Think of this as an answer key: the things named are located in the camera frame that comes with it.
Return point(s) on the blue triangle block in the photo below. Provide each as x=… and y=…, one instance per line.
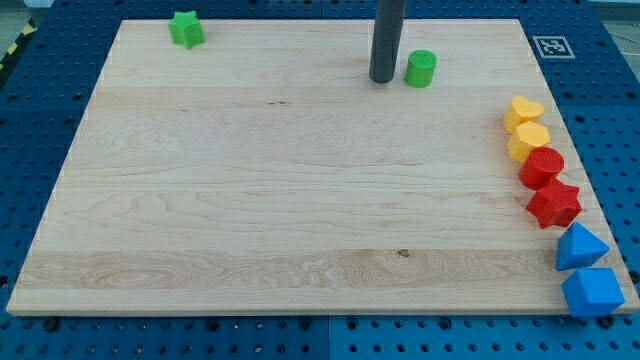
x=578, y=247

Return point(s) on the green cylinder block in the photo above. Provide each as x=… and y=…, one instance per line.
x=420, y=68

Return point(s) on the red cylinder block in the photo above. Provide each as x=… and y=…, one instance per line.
x=541, y=167

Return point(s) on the red star block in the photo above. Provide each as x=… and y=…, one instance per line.
x=556, y=204

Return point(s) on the green star block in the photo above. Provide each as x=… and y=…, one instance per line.
x=186, y=29

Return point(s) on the yellow hexagon block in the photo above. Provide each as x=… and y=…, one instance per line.
x=525, y=138

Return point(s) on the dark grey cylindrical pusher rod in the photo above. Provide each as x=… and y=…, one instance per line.
x=388, y=25

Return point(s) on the light wooden board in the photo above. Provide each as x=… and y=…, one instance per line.
x=263, y=173

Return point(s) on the white fiducial marker tag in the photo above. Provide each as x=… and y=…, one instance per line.
x=553, y=47

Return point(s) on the yellow heart block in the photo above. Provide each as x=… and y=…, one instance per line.
x=521, y=110

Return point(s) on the blue cube block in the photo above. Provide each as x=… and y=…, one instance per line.
x=592, y=292

